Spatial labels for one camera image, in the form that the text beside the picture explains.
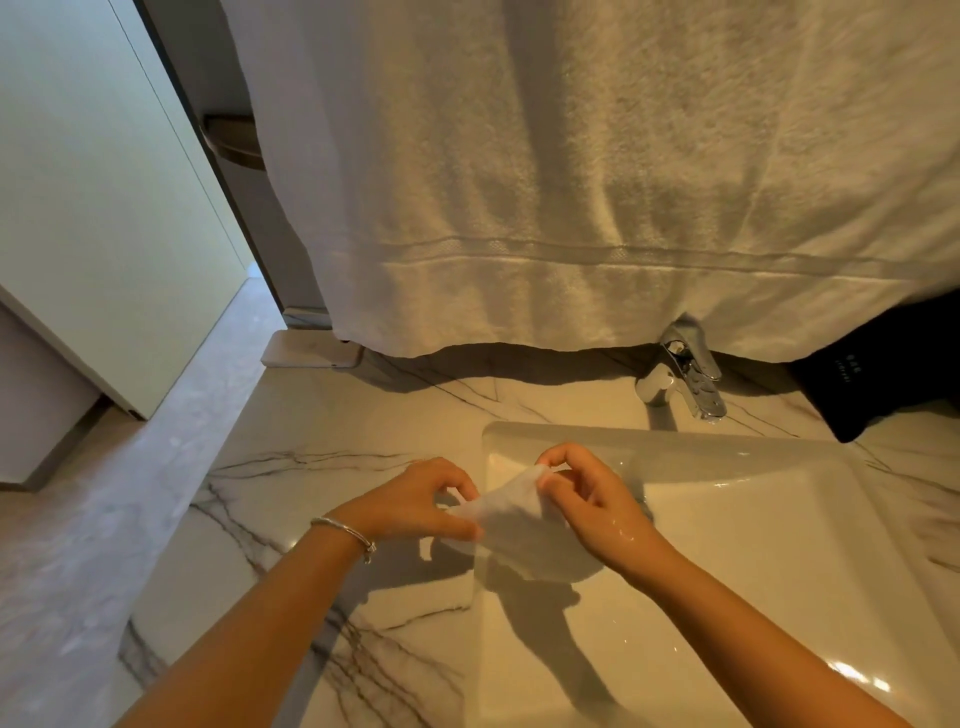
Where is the white cabinet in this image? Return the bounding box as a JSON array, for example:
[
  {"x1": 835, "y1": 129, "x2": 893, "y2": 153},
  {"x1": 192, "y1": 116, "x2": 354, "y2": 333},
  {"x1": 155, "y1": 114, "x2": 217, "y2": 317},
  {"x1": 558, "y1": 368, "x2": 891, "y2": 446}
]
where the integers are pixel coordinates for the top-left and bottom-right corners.
[{"x1": 0, "y1": 0, "x2": 258, "y2": 423}]

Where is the round wooden shelf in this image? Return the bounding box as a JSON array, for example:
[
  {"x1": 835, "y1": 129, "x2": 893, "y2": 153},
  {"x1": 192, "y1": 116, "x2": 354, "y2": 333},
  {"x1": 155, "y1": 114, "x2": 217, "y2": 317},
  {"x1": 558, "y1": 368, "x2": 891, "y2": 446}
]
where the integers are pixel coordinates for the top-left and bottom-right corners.
[{"x1": 203, "y1": 114, "x2": 267, "y2": 171}]

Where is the person's right forearm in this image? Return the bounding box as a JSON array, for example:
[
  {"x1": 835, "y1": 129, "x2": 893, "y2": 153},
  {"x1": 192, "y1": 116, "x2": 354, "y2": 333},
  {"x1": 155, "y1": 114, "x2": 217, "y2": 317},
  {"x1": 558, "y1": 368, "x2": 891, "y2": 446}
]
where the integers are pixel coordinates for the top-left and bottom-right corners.
[{"x1": 622, "y1": 549, "x2": 915, "y2": 728}]

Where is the large white hanging towel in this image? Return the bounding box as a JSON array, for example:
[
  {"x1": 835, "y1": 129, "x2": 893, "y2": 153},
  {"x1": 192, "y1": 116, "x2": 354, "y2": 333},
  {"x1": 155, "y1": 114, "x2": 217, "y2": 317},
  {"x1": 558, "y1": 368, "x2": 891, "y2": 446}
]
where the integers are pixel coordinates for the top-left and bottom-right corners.
[{"x1": 219, "y1": 0, "x2": 960, "y2": 361}]

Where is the chrome sink faucet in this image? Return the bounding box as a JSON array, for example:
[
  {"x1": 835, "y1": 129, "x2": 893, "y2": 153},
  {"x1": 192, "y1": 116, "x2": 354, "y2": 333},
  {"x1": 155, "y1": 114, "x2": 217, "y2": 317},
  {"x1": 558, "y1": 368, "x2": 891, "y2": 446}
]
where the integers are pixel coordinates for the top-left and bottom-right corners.
[{"x1": 634, "y1": 315, "x2": 730, "y2": 423}]

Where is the person's left forearm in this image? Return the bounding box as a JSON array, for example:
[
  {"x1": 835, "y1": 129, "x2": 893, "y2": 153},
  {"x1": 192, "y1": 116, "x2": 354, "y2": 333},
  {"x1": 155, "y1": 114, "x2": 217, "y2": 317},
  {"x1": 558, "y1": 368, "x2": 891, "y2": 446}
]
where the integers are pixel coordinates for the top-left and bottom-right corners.
[{"x1": 112, "y1": 525, "x2": 376, "y2": 728}]

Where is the person's right hand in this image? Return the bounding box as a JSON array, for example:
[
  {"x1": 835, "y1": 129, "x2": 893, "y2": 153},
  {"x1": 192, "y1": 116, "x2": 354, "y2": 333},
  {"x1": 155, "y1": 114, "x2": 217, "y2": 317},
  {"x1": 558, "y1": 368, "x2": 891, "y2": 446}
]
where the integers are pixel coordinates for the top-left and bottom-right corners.
[{"x1": 535, "y1": 441, "x2": 678, "y2": 585}]

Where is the silver bracelet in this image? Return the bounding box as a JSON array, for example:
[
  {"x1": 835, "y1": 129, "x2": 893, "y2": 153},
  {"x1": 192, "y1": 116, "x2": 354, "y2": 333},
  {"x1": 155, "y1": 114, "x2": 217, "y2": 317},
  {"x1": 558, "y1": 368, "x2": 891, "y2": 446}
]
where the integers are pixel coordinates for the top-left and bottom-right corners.
[{"x1": 309, "y1": 516, "x2": 378, "y2": 566}]

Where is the white wet wipe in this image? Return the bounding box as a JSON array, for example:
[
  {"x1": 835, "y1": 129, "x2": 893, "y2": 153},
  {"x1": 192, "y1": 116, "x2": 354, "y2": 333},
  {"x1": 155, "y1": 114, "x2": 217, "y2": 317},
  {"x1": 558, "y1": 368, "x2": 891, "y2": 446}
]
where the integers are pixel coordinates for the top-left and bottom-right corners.
[{"x1": 439, "y1": 463, "x2": 606, "y2": 584}]

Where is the white ceramic sink basin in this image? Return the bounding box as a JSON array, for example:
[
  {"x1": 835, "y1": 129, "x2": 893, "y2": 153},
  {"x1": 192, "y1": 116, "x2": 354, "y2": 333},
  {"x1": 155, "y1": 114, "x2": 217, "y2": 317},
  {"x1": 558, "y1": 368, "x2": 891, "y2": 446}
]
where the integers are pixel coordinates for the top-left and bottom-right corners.
[{"x1": 462, "y1": 420, "x2": 960, "y2": 728}]

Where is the person's left hand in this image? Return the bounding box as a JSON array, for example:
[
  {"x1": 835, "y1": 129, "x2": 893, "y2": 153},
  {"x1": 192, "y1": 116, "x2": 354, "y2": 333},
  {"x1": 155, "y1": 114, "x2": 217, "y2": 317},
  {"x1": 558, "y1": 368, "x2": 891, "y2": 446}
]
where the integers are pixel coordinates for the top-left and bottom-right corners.
[{"x1": 341, "y1": 457, "x2": 486, "y2": 546}]

